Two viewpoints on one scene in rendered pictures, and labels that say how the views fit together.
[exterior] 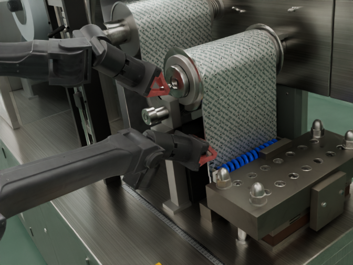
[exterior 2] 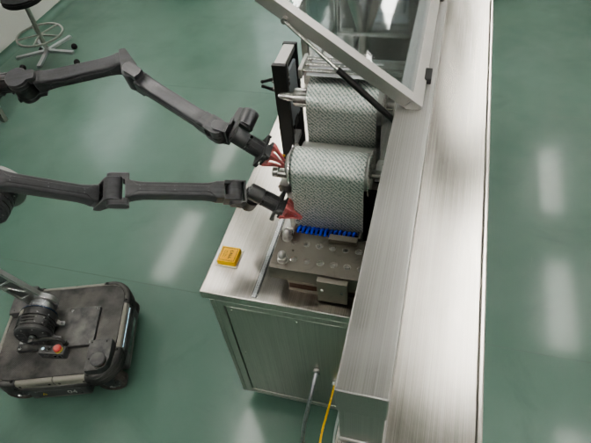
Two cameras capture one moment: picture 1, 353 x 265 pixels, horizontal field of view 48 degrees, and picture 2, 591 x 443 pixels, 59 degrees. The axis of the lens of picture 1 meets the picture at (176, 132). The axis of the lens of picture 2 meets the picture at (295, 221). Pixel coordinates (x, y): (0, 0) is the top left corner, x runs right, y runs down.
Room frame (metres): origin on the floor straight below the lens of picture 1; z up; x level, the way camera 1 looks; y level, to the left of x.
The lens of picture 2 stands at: (0.07, -1.03, 2.39)
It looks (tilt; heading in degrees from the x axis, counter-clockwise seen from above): 48 degrees down; 52
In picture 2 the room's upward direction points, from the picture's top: 7 degrees counter-clockwise
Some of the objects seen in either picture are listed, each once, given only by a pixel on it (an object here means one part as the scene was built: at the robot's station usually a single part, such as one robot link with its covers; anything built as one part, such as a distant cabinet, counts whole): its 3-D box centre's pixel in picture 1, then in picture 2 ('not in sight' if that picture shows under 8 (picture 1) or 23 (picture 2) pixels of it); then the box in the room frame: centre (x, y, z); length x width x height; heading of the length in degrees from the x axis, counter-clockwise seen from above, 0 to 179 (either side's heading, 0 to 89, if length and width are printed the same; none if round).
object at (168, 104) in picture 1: (169, 156); (289, 198); (0.87, 0.03, 1.05); 0.06 x 0.05 x 0.31; 122
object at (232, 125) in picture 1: (242, 125); (328, 212); (0.88, -0.16, 1.11); 0.23 x 0.01 x 0.18; 122
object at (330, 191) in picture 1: (328, 201); (332, 291); (0.73, -0.32, 0.97); 0.10 x 0.03 x 0.11; 122
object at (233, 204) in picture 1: (291, 175); (333, 262); (0.80, -0.26, 1.00); 0.40 x 0.16 x 0.06; 122
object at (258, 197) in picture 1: (257, 192); (281, 256); (0.67, -0.15, 1.05); 0.04 x 0.04 x 0.04
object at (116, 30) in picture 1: (115, 33); (302, 97); (1.06, 0.13, 1.34); 0.06 x 0.06 x 0.06; 32
